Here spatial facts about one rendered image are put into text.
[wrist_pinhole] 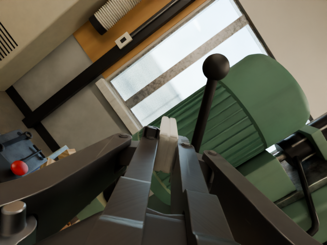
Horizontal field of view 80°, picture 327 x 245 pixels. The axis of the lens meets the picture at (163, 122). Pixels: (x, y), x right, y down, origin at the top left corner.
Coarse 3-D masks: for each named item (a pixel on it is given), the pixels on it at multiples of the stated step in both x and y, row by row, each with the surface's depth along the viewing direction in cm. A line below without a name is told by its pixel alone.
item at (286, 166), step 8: (304, 160) 42; (312, 160) 40; (320, 160) 39; (288, 168) 43; (296, 168) 41; (304, 168) 40; (312, 168) 39; (320, 168) 38; (296, 176) 39; (312, 176) 37; (320, 176) 36; (296, 184) 38; (312, 184) 36; (320, 184) 36; (296, 192) 36; (280, 200) 37; (288, 200) 37; (296, 200) 37; (280, 208) 37
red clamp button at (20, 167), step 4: (16, 160) 37; (12, 164) 36; (16, 164) 36; (20, 164) 37; (24, 164) 37; (12, 168) 35; (16, 168) 36; (20, 168) 36; (24, 168) 37; (16, 172) 35; (20, 172) 36; (24, 172) 37
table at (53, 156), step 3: (63, 147) 69; (66, 147) 71; (57, 150) 66; (60, 150) 67; (63, 150) 68; (54, 153) 64; (57, 153) 65; (60, 153) 66; (48, 156) 61; (51, 156) 62; (54, 156) 63; (54, 159) 62; (57, 159) 63
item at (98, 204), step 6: (102, 192) 45; (96, 198) 42; (102, 198) 44; (90, 204) 43; (96, 204) 43; (102, 204) 43; (84, 210) 43; (90, 210) 43; (96, 210) 43; (78, 216) 44; (84, 216) 43
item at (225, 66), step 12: (204, 60) 25; (216, 60) 24; (228, 60) 25; (204, 72) 25; (216, 72) 24; (216, 84) 26; (204, 96) 26; (204, 108) 26; (204, 120) 26; (192, 144) 27
